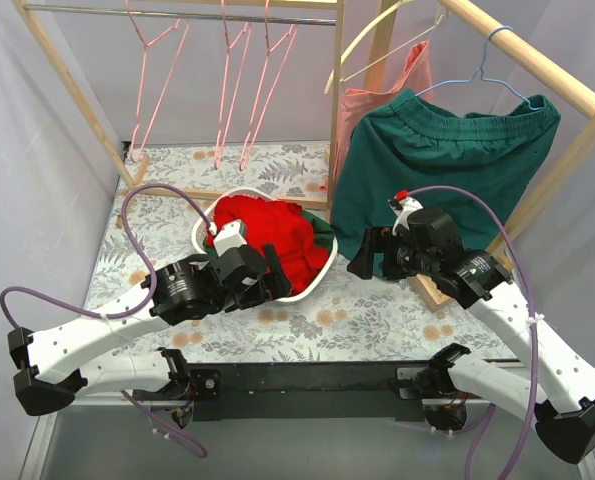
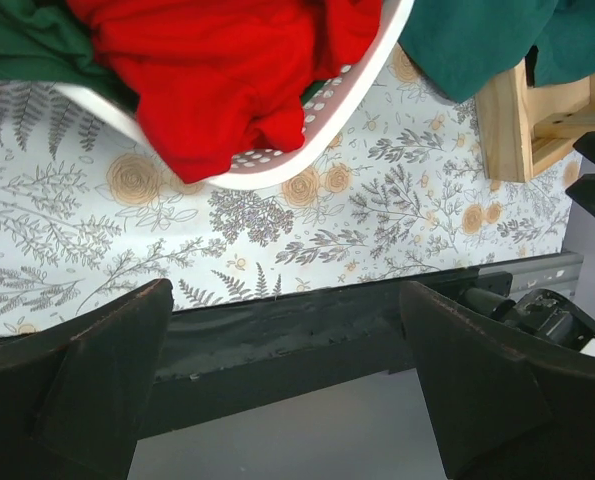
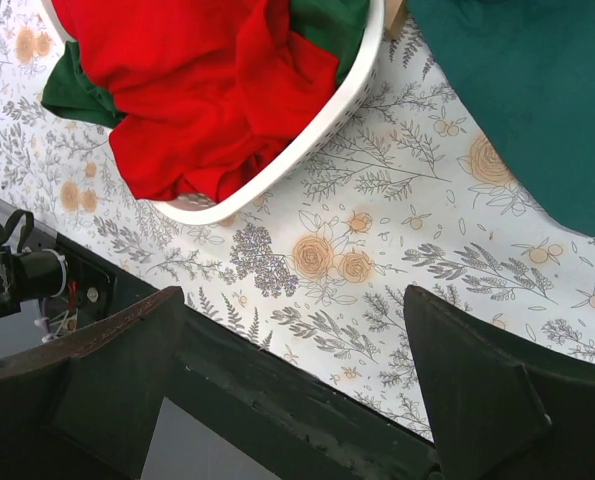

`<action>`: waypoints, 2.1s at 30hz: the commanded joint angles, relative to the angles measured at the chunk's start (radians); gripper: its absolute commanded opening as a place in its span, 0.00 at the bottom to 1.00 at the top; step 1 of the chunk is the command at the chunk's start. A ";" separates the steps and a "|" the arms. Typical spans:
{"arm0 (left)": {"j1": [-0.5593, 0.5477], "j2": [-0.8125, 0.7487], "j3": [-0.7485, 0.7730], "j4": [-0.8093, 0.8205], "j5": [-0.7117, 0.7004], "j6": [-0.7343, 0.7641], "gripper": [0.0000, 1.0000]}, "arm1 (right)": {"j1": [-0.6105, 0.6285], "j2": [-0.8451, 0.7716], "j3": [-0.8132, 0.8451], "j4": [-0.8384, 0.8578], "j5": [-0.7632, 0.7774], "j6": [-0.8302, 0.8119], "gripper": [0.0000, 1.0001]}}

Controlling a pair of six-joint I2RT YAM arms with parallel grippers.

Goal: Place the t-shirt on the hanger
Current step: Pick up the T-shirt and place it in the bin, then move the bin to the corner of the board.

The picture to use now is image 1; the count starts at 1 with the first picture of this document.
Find white laundry basket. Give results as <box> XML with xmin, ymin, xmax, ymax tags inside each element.
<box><xmin>185</xmin><ymin>187</ymin><xmax>338</xmax><ymax>304</ymax></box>

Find red t shirt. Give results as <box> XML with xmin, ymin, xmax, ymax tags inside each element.
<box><xmin>214</xmin><ymin>195</ymin><xmax>335</xmax><ymax>296</ymax></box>

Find pink wire hanger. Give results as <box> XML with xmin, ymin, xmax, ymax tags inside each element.
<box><xmin>125</xmin><ymin>1</ymin><xmax>190</xmax><ymax>163</ymax></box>
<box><xmin>214</xmin><ymin>0</ymin><xmax>252</xmax><ymax>170</ymax></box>
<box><xmin>239</xmin><ymin>0</ymin><xmax>297</xmax><ymax>171</ymax></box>

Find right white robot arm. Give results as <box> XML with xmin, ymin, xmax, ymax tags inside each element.
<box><xmin>347</xmin><ymin>207</ymin><xmax>595</xmax><ymax>464</ymax></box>

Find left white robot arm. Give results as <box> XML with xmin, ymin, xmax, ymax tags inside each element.
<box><xmin>8</xmin><ymin>245</ymin><xmax>292</xmax><ymax>416</ymax></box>

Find cream plastic hanger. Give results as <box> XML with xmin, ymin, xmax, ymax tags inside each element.
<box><xmin>323</xmin><ymin>0</ymin><xmax>449</xmax><ymax>95</ymax></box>

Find right wooden clothes rack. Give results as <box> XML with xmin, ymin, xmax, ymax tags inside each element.
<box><xmin>364</xmin><ymin>0</ymin><xmax>595</xmax><ymax>313</ymax></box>

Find wooden clothes rack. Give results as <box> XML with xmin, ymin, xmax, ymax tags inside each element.
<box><xmin>10</xmin><ymin>0</ymin><xmax>347</xmax><ymax>229</ymax></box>
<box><xmin>364</xmin><ymin>0</ymin><xmax>595</xmax><ymax>313</ymax></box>

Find dark green garment in basket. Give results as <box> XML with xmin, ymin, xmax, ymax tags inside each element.
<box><xmin>215</xmin><ymin>203</ymin><xmax>334</xmax><ymax>259</ymax></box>

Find teal green shorts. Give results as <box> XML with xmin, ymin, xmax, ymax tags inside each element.
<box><xmin>331</xmin><ymin>89</ymin><xmax>561</xmax><ymax>259</ymax></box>

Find floral table cloth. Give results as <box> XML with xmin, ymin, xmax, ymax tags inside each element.
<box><xmin>85</xmin><ymin>142</ymin><xmax>515</xmax><ymax>363</ymax></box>

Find left wooden clothes rack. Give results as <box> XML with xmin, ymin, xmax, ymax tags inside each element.
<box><xmin>10</xmin><ymin>0</ymin><xmax>347</xmax><ymax>229</ymax></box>

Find salmon pink garment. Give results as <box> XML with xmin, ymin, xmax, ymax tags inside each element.
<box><xmin>321</xmin><ymin>41</ymin><xmax>432</xmax><ymax>190</ymax></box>

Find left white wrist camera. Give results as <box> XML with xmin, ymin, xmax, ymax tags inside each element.
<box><xmin>206</xmin><ymin>219</ymin><xmax>247</xmax><ymax>257</ymax></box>

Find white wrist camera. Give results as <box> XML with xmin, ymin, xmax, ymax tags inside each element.
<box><xmin>388</xmin><ymin>190</ymin><xmax>423</xmax><ymax>235</ymax></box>
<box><xmin>206</xmin><ymin>219</ymin><xmax>247</xmax><ymax>257</ymax></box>

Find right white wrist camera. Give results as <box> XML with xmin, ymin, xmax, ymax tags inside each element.
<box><xmin>388</xmin><ymin>190</ymin><xmax>423</xmax><ymax>235</ymax></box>

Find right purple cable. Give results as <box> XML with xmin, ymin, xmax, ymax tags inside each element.
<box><xmin>409</xmin><ymin>185</ymin><xmax>537</xmax><ymax>480</ymax></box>

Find blue wire hanger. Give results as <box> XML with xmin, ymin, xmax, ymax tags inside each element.
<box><xmin>414</xmin><ymin>25</ymin><xmax>546</xmax><ymax>111</ymax></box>

